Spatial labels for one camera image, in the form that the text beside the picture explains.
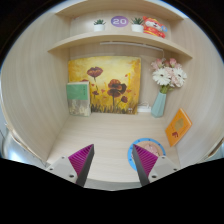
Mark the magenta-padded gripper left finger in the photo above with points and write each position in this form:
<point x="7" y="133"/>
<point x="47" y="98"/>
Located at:
<point x="81" y="159"/>

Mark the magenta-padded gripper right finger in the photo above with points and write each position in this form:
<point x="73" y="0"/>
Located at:
<point x="144" y="159"/>

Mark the round blue-rimmed cartoon mouse pad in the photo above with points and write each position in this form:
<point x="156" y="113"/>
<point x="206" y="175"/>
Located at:
<point x="146" y="140"/>

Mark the orange covered book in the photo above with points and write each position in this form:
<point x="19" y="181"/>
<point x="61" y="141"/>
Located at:
<point x="178" y="127"/>

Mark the white power strip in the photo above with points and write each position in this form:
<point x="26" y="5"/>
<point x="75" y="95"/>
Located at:
<point x="144" y="108"/>

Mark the teal faceted vase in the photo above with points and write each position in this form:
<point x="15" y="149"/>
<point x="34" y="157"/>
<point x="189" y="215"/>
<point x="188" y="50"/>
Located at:
<point x="158" y="106"/>

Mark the green covered book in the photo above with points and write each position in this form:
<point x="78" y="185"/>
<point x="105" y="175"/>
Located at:
<point x="78" y="98"/>

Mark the yellow poppy flower painting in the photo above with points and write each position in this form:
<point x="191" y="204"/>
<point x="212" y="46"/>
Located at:
<point x="106" y="83"/>

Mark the pink and white flower bouquet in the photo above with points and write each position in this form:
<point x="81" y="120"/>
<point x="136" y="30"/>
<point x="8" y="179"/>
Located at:
<point x="168" y="75"/>

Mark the curved wooden shelf unit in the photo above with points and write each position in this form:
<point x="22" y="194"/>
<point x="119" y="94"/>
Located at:
<point x="116" y="36"/>

